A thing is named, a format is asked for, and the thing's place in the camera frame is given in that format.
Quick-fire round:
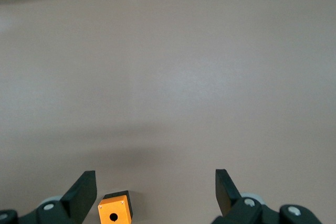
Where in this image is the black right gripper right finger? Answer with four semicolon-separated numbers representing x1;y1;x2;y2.
212;168;322;224

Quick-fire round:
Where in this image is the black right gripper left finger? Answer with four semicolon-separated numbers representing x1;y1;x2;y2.
0;170;97;224

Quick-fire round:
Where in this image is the orange button enclosure box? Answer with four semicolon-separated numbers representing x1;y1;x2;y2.
98;190;134;224

